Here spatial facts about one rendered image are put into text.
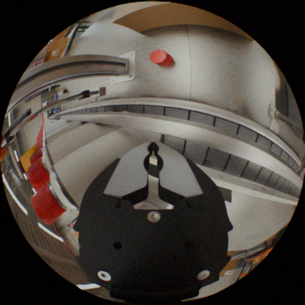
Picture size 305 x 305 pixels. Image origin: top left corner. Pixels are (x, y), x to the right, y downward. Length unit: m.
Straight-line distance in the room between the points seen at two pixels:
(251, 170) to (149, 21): 0.35
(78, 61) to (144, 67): 0.14
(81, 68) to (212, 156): 0.27
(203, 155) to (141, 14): 0.30
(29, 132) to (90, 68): 7.72
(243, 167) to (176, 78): 0.20
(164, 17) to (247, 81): 0.20
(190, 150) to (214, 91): 0.12
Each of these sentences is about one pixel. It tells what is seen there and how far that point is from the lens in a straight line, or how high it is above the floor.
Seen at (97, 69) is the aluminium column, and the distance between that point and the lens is 0.23.
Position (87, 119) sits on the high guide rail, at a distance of 0.17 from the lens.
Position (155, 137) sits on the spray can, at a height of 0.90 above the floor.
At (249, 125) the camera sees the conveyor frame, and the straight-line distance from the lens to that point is 0.17.
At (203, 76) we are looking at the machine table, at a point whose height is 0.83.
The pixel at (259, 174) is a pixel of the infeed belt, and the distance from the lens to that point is 0.21.
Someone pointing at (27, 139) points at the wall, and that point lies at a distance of 7.96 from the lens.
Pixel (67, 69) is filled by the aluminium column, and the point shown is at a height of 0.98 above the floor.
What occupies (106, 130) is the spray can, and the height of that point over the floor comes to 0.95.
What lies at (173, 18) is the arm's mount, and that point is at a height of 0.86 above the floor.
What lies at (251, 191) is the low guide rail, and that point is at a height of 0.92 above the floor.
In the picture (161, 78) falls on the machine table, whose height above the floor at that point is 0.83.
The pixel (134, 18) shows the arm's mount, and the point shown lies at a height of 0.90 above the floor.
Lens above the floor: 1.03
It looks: 47 degrees down
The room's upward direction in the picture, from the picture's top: 133 degrees counter-clockwise
